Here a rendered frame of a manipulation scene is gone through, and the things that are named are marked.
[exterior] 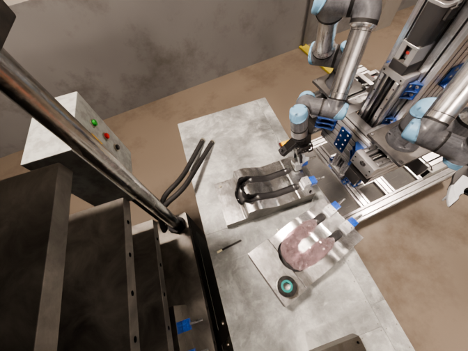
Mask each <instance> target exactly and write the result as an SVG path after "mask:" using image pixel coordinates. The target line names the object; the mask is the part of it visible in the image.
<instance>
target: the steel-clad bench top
mask: <svg viewBox="0 0 468 351"><path fill-rule="evenodd" d="M178 128H179V131H180V136H181V139H182V144H183V148H184V151H185V156H186V159H187V162H188V161H189V159H190V157H191V156H192V154H193V152H194V150H195V148H196V147H197V145H198V143H199V141H200V140H201V138H204V139H205V141H204V143H203V145H202V146H201V149H200V150H199V152H198V155H197V156H196V159H195V160H194V162H193V164H192V166H191V168H190V170H189V172H190V173H191V171H192V169H193V168H194V166H195V165H196V163H197V161H198V160H199V158H200V156H201V155H202V154H203V151H204V150H205V149H206V147H207V145H208V144H209V142H210V140H214V144H213V146H212V147H211V149H210V151H209V153H208V154H207V156H206V157H205V159H204V160H203V163H202V164H201V166H200V167H199V169H198V171H197V172H196V174H195V176H194V178H193V179H192V184H193V187H194V192H195V196H196V201H197V204H198V209H199V212H200V216H201V221H202V224H203V229H204V232H205V237H206V240H207V243H208V249H209V252H210V257H211V260H212V266H213V269H214V274H215V277H216V280H217V285H218V289H219V294H220V297H221V302H222V305H223V308H224V313H225V316H226V321H227V325H228V330H229V334H230V337H231V342H232V345H233V350H234V351H309V350H312V349H313V348H316V347H319V346H321V345H324V344H326V343H329V342H331V341H334V340H336V339H339V338H342V337H344V336H347V335H349V334H356V335H359V337H360V339H361V341H362V343H363V344H364V347H365V349H366V351H415V349H414V348H413V346H412V344H411V343H410V341H409V339H408V337H407V336H406V334H405V332H404V331H403V329H402V327H401V326H400V324H399V322H398V321H397V319H396V317H395V315H394V314H393V312H392V311H391V309H390V308H389V305H388V304H387V302H386V300H385V299H384V297H383V296H382V293H381V292H380V290H379V289H378V287H377V286H376V284H375V282H374V280H373V278H372V277H371V275H370V274H369V272H368V270H367V269H366V267H365V265H364V263H363V262H362V260H361V259H360V257H359V255H358V253H357V252H356V250H355V248H354V247H353V248H351V250H349V252H347V253H346V254H345V255H344V256H343V257H342V258H341V259H340V260H339V261H338V262H337V263H336V264H335V265H334V266H332V267H331V268H330V269H329V270H327V271H326V272H325V273H324V274H323V275H322V276H320V277H319V278H318V279H317V280H315V281H314V282H313V283H312V284H311V285H310V286H309V287H308V288H307V289H306V290H305V291H304V292H303V293H302V294H301V295H300V296H299V297H298V298H296V299H295V300H294V301H293V302H292V303H290V304H289V305H288V306H287V307H284V306H282V304H281V303H280V301H279V300H278V299H277V297H276V295H275V294H274V293H273V292H272V290H271V288H270V287H269V286H268V284H267V283H266V281H265V280H264V278H263V277H262V276H261V274H260V272H259V271H258V270H257V269H256V267H255V265H254V264H253V263H252V262H251V260H250V258H249V255H248V253H249V252H251V251H252V250H254V249H255V248H256V247H257V246H259V245H260V244H261V243H263V242H264V241H266V239H270V238H271V237H273V236H274V235H275V234H277V233H278V231H277V229H279V230H281V229H282V228H283V227H285V226H286V225H287V224H289V223H290V222H291V221H292V220H293V219H294V218H296V217H298V216H299V215H301V214H302V213H304V212H306V211H307V210H308V209H310V208H311V207H313V206H314V205H315V204H316V203H317V202H319V201H320V200H322V199H324V200H326V199H325V198H324V196H323V195H322V192H321V191H320V189H319V188H318V186H317V185H312V188H313V189H314V191H315V195H314V197H313V199H312V200H310V201H307V202H304V203H300V204H298V205H294V206H292V207H289V208H286V209H284V210H280V211H278V212H274V213H272V214H269V215H266V216H264V217H260V218H257V219H254V220H251V221H248V222H246V223H243V224H240V225H237V226H234V227H231V228H228V227H227V225H226V221H225V219H224V215H223V212H222V209H221V206H220V202H219V199H218V196H217V192H216V189H215V184H217V183H219V182H223V181H225V180H229V179H231V178H233V172H234V171H236V170H238V169H243V168H250V167H261V166H265V165H268V164H271V163H273V162H277V161H279V160H281V159H285V158H287V157H291V156H293V152H292V151H291V152H289V153H288V154H287V155H286V156H285V157H283V156H281V155H280V153H279V149H280V147H279V143H281V142H283V141H287V140H289V137H288V135H287V134H286V132H285V130H284V129H283V127H282V125H281V124H280V122H279V120H278V118H277V117H276V115H275V113H274V112H273V110H272V108H271V106H270V105H269V103H268V101H267V100H266V98H265V97H264V98H261V99H259V100H254V101H252V102H248V103H245V104H241V105H238V106H236V107H232V108H229V109H225V110H222V111H218V112H216V113H213V114H209V115H207V116H202V117H200V118H195V119H193V120H189V121H186V122H183V123H179V124H178ZM238 240H241V242H239V243H237V244H235V245H233V246H231V247H229V248H227V249H225V250H223V251H221V252H219V253H217V251H218V250H220V249H223V248H225V247H227V246H229V245H231V244H233V243H235V242H237V241H238Z"/></svg>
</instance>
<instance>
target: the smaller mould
mask: <svg viewBox="0 0 468 351"><path fill-rule="evenodd" d="M309 351H366V349H365V347H364V344H363V343H362V341H361V339H360V337H359V336H358V335H356V334H349V335H347V336H344V337H342V338H339V339H336V340H334V341H331V342H329V343H326V344H324V345H321V346H319V347H316V348H313V349H312V350H309Z"/></svg>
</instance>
